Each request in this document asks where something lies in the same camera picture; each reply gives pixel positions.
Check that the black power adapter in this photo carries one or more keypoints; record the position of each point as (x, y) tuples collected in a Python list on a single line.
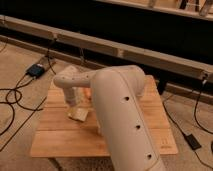
[(35, 71)]

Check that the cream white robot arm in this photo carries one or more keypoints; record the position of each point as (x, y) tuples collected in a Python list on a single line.
[(114, 94)]

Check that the black power brick right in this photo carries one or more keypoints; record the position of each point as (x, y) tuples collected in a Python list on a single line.
[(192, 142)]

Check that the long wooden beam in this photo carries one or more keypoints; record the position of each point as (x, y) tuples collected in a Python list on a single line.
[(151, 58)]

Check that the orange carrot toy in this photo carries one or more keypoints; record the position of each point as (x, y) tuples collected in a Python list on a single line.
[(87, 92)]

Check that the wooden table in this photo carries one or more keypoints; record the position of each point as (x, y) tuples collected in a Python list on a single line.
[(59, 136)]

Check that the white sponge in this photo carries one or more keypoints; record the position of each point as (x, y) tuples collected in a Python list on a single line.
[(79, 114)]

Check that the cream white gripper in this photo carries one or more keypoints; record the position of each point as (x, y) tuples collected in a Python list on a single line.
[(70, 96)]

